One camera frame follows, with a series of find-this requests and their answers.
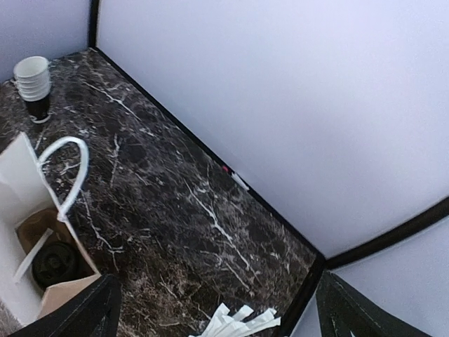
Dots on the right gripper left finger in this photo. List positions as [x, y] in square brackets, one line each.
[93, 312]

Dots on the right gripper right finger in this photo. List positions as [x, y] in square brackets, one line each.
[344, 311]

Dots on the black cup lid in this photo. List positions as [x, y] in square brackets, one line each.
[55, 263]

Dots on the single paper straw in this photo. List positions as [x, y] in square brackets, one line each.
[27, 261]

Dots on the brown paper bag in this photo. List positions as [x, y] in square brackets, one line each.
[24, 192]

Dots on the wrapped paper straws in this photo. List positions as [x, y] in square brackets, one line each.
[222, 324]

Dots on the stack of paper cups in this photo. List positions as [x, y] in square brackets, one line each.
[33, 81]

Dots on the right black frame post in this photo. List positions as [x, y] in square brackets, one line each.
[394, 236]

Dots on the black frame post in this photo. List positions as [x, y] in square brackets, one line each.
[394, 236]
[93, 23]

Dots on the left black frame post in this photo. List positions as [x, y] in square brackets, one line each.
[93, 23]

